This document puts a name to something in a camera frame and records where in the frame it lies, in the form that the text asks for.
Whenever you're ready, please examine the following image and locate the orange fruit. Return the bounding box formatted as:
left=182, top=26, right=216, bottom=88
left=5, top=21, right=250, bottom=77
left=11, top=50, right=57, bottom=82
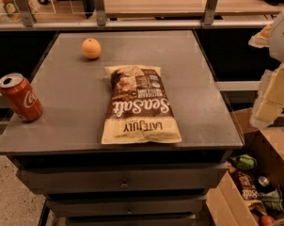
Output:
left=82, top=38, right=102, bottom=59

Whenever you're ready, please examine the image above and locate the red Coca-Cola can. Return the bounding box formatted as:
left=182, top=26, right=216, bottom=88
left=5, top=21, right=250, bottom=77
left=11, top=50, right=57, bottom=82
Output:
left=0, top=73, right=43, bottom=122

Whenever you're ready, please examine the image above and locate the green packet in box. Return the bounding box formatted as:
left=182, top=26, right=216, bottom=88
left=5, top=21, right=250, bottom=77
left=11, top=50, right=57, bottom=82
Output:
left=260, top=188, right=283, bottom=211

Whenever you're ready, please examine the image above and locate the brown Late July chip bag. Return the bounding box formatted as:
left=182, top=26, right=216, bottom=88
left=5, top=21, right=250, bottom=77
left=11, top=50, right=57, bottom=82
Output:
left=102, top=65, right=181, bottom=144

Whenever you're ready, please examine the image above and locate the red apple in box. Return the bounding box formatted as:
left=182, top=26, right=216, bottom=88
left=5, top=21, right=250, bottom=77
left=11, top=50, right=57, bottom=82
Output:
left=259, top=215, right=274, bottom=226

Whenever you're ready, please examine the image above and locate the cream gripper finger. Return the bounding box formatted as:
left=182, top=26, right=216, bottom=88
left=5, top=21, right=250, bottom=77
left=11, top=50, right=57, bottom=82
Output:
left=250, top=63, right=284, bottom=128
left=248, top=24, right=272, bottom=48

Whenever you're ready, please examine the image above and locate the wooden desk top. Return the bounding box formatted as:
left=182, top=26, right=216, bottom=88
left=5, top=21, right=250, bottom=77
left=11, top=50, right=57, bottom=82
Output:
left=104, top=0, right=284, bottom=17

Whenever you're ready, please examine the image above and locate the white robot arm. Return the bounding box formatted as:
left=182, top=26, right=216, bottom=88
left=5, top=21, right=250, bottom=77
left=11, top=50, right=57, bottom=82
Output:
left=248, top=9, right=284, bottom=128

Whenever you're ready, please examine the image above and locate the brown chip bag in box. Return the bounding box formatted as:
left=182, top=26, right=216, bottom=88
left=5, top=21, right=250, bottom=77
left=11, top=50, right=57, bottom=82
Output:
left=229, top=169, right=267, bottom=215

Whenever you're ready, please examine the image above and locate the green snack bag in box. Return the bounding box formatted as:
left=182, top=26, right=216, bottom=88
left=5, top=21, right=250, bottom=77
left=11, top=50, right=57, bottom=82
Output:
left=231, top=154, right=257, bottom=170

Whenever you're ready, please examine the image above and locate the cardboard box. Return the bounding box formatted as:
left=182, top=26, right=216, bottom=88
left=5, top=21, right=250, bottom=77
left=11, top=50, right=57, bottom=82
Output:
left=207, top=108, right=284, bottom=226

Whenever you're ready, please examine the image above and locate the dark can in box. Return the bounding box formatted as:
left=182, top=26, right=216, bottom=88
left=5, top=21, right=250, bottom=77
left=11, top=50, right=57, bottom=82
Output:
left=256, top=176, right=274, bottom=193

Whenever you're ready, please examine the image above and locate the grey drawer cabinet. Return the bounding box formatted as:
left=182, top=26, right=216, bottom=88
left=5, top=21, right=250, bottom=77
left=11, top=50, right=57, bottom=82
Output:
left=0, top=31, right=243, bottom=226

